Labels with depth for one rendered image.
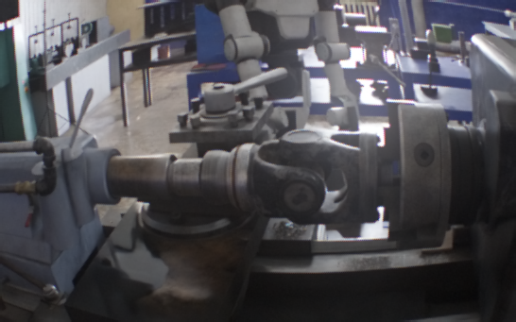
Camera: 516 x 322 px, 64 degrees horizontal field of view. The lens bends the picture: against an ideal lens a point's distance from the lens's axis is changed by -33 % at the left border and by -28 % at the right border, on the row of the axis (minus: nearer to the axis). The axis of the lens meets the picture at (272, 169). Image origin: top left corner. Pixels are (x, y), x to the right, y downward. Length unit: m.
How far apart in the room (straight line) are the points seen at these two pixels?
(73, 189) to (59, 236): 0.11
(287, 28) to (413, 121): 1.14
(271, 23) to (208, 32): 1.06
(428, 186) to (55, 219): 0.68
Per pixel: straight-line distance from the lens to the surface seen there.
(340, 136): 0.90
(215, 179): 0.91
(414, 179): 0.79
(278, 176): 0.85
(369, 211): 0.86
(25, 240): 1.15
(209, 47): 2.93
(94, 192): 1.01
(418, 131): 0.81
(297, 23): 1.93
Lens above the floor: 1.47
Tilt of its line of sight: 23 degrees down
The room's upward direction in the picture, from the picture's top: 5 degrees counter-clockwise
